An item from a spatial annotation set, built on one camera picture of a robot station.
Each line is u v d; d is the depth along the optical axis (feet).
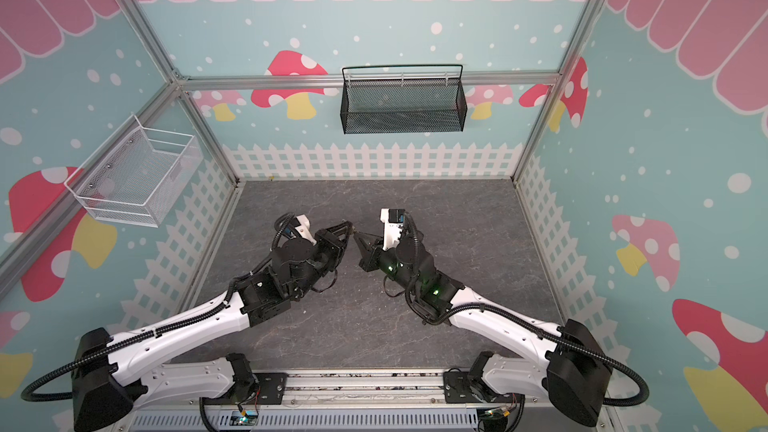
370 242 2.15
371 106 3.27
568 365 1.31
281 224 1.98
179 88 3.00
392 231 2.08
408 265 1.75
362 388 2.49
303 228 2.15
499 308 1.61
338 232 2.28
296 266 1.70
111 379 1.31
